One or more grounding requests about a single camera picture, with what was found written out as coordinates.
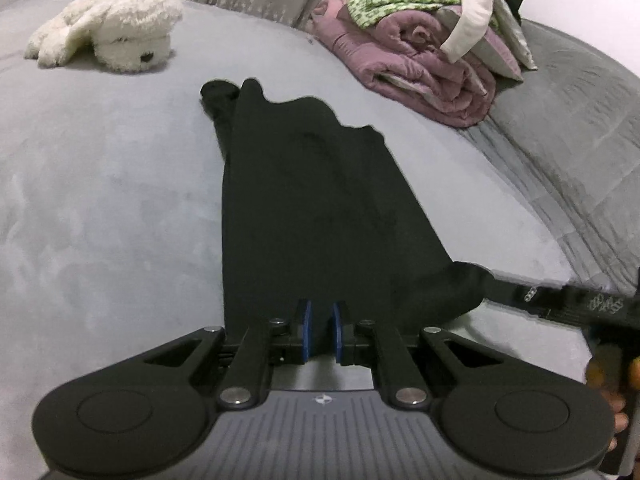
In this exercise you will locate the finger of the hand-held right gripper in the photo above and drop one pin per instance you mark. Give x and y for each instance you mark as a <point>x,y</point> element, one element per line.
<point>540,300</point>

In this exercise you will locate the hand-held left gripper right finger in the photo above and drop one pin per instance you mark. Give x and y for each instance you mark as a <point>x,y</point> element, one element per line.
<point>336,332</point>

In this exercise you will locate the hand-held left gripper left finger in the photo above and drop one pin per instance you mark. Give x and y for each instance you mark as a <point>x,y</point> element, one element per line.
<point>306,330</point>

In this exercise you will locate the black garment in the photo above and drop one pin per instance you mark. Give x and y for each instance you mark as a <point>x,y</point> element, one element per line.
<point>310,200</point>

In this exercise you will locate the person's right hand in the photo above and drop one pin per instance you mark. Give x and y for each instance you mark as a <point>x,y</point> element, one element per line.
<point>621,417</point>

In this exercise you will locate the grey quilted blanket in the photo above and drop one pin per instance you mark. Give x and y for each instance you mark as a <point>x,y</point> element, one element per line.
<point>575,160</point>

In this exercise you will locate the grey velvet bed cover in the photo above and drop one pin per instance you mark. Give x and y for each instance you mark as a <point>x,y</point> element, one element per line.
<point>100,185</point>

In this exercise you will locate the white satin cloth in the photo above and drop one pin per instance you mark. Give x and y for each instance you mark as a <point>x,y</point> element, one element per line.
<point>505,50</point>

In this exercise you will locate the pink quilt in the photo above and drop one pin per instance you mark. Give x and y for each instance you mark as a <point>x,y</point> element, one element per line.
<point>425,75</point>

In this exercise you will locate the cream cloth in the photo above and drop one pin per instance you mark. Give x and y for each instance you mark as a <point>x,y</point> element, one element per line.
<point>472,15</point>

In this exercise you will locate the white plush dog toy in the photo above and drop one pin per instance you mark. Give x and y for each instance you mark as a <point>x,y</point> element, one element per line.
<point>125,30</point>

